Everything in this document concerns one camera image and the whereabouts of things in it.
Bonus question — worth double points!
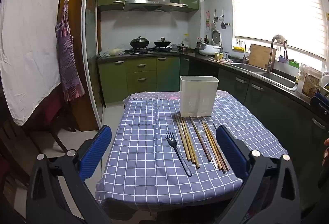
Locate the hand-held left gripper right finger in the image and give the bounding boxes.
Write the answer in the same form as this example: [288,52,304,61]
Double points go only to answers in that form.
[216,125,302,224]

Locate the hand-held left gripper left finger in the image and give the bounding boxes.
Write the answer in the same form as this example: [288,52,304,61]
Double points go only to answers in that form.
[26,125,113,224]

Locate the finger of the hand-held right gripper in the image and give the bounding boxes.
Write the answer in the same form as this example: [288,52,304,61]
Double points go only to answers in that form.
[310,92,329,134]

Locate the clear plastic spoon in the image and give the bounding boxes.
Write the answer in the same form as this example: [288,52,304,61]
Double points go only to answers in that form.
[197,123,218,169]

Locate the row of wooden chopsticks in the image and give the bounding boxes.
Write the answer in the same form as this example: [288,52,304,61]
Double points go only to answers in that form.
[175,114,230,172]

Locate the black plastic fork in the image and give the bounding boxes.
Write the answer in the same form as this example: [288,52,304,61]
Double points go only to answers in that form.
[166,132,192,177]

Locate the white plastic utensil holder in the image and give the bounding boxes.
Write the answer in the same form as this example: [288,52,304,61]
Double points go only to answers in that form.
[180,75,220,117]

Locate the person's right hand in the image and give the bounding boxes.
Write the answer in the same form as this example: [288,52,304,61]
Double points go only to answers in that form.
[322,137,329,167]

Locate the clear food container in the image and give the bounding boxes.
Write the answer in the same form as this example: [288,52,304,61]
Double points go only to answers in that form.
[298,63,323,97]

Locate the dark wooden chair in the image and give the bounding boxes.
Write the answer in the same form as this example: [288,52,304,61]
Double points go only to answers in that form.
[33,80,78,153]

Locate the blue checkered tablecloth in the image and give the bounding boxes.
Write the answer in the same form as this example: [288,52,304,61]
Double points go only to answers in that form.
[95,90,288,211]

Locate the steel double sink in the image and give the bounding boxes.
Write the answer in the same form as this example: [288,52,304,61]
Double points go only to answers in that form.
[230,62,299,92]

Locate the tall steel faucet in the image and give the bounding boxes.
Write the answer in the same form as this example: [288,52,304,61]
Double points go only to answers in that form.
[266,35,287,73]

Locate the purple patterned cloth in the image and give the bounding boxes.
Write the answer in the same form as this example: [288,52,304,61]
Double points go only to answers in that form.
[128,91,233,101]

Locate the wooden cutting board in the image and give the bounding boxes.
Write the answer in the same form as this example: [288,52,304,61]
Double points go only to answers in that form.
[248,44,277,70]

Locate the purple checkered apron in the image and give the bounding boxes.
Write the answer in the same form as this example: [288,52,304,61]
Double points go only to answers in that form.
[54,0,86,102]

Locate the small chrome faucet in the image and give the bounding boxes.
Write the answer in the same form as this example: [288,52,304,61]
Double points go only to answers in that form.
[236,40,247,64]

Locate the yellowish plastic bag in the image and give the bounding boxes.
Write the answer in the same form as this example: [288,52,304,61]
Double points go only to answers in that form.
[108,47,125,56]

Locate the white window blind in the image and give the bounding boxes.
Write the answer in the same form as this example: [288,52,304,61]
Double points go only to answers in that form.
[229,0,329,61]

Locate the white rice cooker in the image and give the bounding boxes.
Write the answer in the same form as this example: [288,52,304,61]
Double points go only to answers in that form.
[198,43,223,57]

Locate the gas stove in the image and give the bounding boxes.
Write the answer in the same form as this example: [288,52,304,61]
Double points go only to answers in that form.
[129,47,179,55]

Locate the black wok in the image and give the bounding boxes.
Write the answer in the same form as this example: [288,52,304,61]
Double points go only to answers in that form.
[153,37,172,48]
[129,36,150,49]

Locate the glass sliding door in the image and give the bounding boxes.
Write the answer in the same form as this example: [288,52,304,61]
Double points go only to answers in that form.
[82,0,106,129]

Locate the white wall sheet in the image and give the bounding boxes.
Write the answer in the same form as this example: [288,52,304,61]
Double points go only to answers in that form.
[0,0,68,126]

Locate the wooden door frame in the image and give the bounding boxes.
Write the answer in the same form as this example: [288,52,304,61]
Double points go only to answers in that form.
[60,0,99,132]

